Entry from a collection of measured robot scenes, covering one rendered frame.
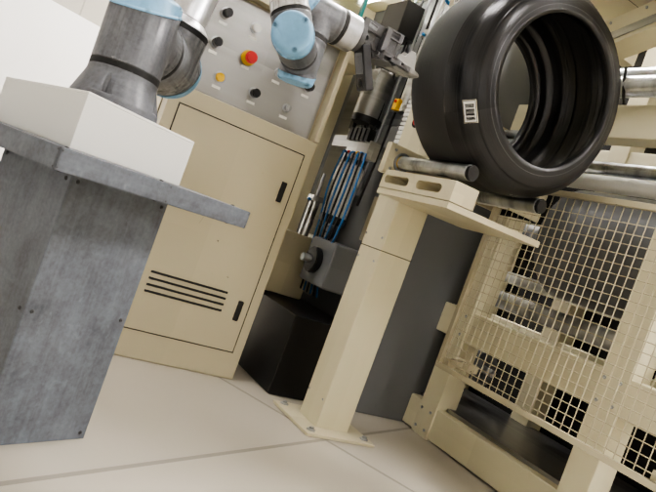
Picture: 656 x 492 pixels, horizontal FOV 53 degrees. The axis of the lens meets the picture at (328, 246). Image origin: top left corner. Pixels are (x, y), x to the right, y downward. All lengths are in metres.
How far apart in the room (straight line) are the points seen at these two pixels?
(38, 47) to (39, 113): 2.80
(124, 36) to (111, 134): 0.23
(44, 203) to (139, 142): 0.22
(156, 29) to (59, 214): 0.44
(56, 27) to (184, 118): 2.14
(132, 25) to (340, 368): 1.24
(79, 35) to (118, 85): 2.90
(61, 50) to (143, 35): 2.82
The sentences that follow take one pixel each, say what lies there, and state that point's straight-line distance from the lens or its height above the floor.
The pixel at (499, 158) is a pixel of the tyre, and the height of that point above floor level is 0.96.
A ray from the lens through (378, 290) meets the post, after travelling 2.17.
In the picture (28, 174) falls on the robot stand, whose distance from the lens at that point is 1.46.
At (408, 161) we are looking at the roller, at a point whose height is 0.90.
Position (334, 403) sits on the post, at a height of 0.10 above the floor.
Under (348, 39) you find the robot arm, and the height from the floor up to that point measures 1.07.
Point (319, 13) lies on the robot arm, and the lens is 1.63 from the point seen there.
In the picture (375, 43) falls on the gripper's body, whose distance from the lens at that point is 1.73.
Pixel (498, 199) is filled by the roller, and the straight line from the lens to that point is 2.12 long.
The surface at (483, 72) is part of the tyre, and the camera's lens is 1.79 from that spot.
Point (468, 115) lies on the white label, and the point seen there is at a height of 1.03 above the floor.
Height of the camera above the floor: 0.62
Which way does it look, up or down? 1 degrees down
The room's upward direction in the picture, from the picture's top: 20 degrees clockwise
